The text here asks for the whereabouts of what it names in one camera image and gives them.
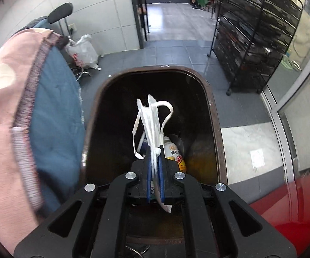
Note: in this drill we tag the brown trash bin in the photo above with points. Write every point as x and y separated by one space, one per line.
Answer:
112 118

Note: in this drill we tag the white and orange juice bottle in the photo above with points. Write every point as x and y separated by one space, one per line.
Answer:
173 150

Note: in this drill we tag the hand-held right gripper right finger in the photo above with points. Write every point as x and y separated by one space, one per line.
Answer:
161 182

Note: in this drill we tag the wall socket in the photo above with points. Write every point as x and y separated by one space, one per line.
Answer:
72 27

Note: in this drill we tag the black chair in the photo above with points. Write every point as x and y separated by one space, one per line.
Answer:
61 12

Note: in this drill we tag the black metal rack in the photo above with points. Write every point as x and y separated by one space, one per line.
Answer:
251 45

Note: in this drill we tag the narrow black stand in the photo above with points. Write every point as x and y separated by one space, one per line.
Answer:
141 13

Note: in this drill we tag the white plastic bag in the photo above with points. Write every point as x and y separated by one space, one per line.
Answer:
83 51

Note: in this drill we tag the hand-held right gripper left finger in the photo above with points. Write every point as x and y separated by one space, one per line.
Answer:
148 182

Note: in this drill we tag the red glossy panel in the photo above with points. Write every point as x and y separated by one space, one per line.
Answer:
292 207

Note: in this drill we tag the blue table undercloth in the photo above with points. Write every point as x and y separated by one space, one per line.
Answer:
55 113

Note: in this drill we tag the pink spotted tablecloth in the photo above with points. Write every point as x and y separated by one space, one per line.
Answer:
4 113

